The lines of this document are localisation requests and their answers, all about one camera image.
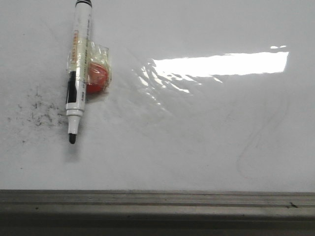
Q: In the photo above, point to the red magnet taped to marker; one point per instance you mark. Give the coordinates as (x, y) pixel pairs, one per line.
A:
(99, 68)

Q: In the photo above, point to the white black whiteboard marker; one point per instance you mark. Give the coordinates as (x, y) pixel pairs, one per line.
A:
(78, 67)

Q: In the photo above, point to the white whiteboard surface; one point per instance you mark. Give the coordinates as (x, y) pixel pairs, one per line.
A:
(214, 95)

